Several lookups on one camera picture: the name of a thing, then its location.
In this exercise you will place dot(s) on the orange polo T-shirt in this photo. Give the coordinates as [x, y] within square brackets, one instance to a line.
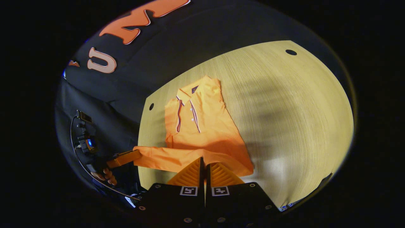
[202, 126]

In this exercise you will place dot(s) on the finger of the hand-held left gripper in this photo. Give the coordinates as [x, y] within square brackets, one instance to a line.
[125, 159]

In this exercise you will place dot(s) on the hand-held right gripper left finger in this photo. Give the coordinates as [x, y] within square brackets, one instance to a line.
[177, 202]

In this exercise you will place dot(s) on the dark grey side curtain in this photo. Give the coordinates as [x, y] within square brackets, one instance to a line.
[107, 126]

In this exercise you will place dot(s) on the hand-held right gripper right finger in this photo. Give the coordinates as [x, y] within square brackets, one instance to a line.
[237, 202]

